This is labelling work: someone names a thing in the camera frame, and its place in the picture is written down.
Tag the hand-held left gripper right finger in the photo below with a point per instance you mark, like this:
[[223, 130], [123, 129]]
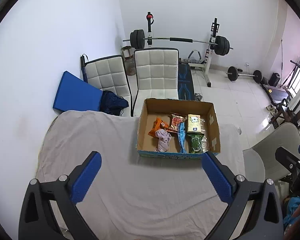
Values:
[[217, 177]]

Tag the red snack packet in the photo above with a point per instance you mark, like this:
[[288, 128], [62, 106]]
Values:
[[177, 122]]

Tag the small wooden stool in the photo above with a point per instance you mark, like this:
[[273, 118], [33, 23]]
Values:
[[126, 51]]

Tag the blue foam mat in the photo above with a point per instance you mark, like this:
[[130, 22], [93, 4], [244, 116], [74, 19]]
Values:
[[75, 92]]

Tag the pale purple sock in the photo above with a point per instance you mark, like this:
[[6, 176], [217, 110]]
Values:
[[163, 141]]

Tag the dark armchair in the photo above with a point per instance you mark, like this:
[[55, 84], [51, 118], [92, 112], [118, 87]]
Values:
[[283, 112]]

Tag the clear water jug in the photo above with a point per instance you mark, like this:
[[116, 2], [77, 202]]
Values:
[[130, 66]]

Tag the grey plastic chair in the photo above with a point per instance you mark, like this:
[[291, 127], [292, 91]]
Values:
[[277, 140]]

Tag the blue snack packet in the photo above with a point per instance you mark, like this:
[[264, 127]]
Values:
[[182, 136]]

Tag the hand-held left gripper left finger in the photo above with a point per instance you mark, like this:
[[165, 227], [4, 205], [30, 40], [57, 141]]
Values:
[[87, 177]]

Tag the dark blue jacket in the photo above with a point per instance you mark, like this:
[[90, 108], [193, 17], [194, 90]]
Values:
[[113, 102]]

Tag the cardboard box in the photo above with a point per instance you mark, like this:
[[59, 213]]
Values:
[[147, 142]]

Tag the small barbell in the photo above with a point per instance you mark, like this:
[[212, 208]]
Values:
[[242, 74]]

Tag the yellow tissue pack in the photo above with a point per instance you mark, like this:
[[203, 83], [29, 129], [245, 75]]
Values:
[[193, 123]]

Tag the black speaker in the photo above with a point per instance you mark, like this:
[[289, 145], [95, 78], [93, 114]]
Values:
[[275, 79]]

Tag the black weight bench pad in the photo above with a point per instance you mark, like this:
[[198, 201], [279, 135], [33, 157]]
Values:
[[185, 80]]

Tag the white bench press rack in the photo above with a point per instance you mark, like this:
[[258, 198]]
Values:
[[207, 65]]

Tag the large barbell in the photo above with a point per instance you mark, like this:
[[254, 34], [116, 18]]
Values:
[[180, 39]]

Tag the black and blue pole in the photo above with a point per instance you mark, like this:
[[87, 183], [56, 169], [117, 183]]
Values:
[[84, 67]]

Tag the green wet wipes packet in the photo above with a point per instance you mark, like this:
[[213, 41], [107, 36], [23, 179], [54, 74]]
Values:
[[195, 143]]

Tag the grey blanket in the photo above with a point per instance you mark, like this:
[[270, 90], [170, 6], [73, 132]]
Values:
[[115, 180]]

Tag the orange snack packet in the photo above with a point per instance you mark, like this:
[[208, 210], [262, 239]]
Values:
[[158, 125]]

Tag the treadmill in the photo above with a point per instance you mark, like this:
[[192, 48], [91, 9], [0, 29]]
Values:
[[277, 92]]

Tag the white quilted chair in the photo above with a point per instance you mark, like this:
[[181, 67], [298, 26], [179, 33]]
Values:
[[155, 70], [107, 75]]

